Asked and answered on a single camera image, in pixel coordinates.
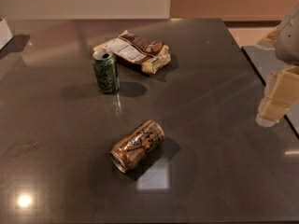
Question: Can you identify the green soda can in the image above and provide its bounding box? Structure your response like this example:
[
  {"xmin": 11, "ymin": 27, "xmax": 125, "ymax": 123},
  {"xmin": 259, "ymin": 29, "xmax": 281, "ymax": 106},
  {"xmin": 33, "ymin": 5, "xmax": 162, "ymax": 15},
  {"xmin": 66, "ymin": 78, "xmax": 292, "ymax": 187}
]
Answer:
[{"xmin": 93, "ymin": 49, "xmax": 120, "ymax": 93}]

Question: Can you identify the orange soda can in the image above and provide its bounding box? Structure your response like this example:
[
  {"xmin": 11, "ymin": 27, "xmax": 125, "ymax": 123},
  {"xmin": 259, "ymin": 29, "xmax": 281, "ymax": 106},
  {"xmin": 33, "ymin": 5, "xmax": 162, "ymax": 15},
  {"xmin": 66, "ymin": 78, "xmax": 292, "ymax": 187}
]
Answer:
[{"xmin": 109, "ymin": 119, "xmax": 165, "ymax": 173}]

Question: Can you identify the white box at left edge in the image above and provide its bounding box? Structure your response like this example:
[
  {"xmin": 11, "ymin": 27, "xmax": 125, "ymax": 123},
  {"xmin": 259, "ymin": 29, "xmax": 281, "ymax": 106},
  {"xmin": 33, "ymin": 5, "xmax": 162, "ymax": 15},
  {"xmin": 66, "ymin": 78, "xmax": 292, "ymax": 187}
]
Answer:
[{"xmin": 0, "ymin": 18, "xmax": 13, "ymax": 49}]

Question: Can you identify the dark side table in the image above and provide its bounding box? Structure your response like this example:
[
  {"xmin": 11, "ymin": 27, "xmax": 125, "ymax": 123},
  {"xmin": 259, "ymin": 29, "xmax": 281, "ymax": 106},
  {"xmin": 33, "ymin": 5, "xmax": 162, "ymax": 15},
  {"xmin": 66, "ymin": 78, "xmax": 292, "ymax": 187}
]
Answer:
[{"xmin": 241, "ymin": 46, "xmax": 299, "ymax": 138}]

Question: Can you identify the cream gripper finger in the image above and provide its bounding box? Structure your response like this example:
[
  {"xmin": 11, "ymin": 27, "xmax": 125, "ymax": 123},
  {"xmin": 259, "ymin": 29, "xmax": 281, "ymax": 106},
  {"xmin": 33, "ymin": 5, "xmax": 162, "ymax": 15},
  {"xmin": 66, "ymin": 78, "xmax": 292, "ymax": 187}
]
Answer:
[{"xmin": 256, "ymin": 65, "xmax": 299, "ymax": 127}]

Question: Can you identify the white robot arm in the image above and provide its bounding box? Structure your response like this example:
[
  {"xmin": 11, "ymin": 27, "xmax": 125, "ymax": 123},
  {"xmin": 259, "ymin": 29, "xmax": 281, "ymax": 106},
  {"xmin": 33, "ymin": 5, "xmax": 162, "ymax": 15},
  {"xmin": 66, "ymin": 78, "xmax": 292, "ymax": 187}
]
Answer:
[{"xmin": 256, "ymin": 4, "xmax": 299, "ymax": 127}]

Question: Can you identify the brown white snack bag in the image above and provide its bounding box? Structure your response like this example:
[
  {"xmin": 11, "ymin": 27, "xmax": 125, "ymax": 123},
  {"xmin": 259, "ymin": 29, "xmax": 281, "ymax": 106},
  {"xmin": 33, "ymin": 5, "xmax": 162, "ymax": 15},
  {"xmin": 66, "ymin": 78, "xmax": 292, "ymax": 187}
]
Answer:
[{"xmin": 93, "ymin": 30, "xmax": 171, "ymax": 75}]

